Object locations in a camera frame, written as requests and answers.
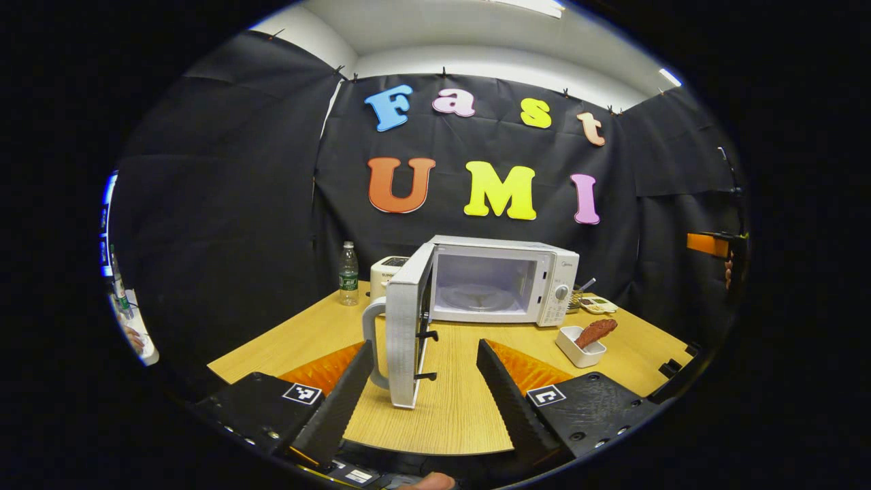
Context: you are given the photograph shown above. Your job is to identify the white toaster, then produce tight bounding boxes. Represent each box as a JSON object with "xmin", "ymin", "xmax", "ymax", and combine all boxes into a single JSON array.
[{"xmin": 369, "ymin": 256, "xmax": 411, "ymax": 300}]

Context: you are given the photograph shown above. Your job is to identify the black table clamp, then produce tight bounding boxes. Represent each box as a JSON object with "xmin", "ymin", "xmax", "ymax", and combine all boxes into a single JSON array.
[{"xmin": 657, "ymin": 342, "xmax": 702, "ymax": 380}]

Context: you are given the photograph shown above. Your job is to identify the large ceiling light panel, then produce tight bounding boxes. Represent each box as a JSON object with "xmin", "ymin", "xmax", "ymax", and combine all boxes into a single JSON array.
[{"xmin": 490, "ymin": 0, "xmax": 565, "ymax": 19}]

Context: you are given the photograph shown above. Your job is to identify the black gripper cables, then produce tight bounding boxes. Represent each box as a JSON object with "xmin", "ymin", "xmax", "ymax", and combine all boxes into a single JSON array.
[{"xmin": 717, "ymin": 145, "xmax": 744, "ymax": 199}]

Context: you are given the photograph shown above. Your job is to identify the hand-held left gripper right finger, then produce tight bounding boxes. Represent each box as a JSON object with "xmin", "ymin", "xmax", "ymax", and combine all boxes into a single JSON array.
[{"xmin": 475, "ymin": 338, "xmax": 664, "ymax": 470}]

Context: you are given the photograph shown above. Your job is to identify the blue and white board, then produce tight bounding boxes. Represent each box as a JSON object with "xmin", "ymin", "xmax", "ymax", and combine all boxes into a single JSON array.
[{"xmin": 102, "ymin": 174, "xmax": 120, "ymax": 280}]

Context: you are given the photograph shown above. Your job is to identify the white side table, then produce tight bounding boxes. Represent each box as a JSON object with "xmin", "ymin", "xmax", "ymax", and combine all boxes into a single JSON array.
[{"xmin": 109, "ymin": 286, "xmax": 161, "ymax": 368}]

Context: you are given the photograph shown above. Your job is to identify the red sausage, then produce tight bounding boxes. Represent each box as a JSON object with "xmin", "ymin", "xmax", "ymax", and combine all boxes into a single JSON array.
[{"xmin": 576, "ymin": 318, "xmax": 619, "ymax": 350}]

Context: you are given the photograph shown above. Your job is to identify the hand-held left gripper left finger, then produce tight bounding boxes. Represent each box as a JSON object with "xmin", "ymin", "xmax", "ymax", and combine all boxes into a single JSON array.
[{"xmin": 191, "ymin": 339, "xmax": 375, "ymax": 470}]

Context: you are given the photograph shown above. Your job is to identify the clear plastic water bottle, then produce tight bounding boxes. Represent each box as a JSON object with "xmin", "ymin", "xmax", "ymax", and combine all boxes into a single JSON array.
[{"xmin": 338, "ymin": 241, "xmax": 359, "ymax": 306}]

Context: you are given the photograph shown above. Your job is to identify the black backdrop cloth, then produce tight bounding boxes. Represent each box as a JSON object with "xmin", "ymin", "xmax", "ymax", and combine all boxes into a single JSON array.
[{"xmin": 109, "ymin": 31, "xmax": 749, "ymax": 409}]

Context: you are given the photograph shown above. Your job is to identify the white microwave oven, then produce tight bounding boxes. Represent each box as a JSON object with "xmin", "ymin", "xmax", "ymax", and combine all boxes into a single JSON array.
[{"xmin": 362, "ymin": 235, "xmax": 580, "ymax": 409}]

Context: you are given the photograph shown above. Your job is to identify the white rectangular dish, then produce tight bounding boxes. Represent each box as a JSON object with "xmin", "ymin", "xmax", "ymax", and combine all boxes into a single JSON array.
[{"xmin": 555, "ymin": 325, "xmax": 608, "ymax": 369}]

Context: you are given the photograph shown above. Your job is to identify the green bottle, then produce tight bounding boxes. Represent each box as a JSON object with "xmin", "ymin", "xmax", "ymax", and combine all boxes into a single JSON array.
[{"xmin": 112, "ymin": 245, "xmax": 133, "ymax": 319}]

